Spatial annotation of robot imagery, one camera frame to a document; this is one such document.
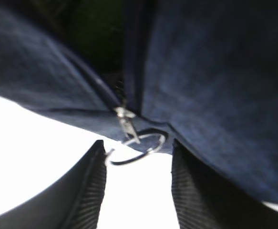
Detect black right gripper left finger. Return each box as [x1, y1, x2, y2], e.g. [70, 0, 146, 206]
[0, 140, 107, 229]

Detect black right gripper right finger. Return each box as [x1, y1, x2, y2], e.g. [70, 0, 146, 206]
[171, 140, 278, 229]

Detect dark navy zippered lunch bag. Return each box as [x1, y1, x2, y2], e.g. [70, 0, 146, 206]
[0, 0, 278, 204]

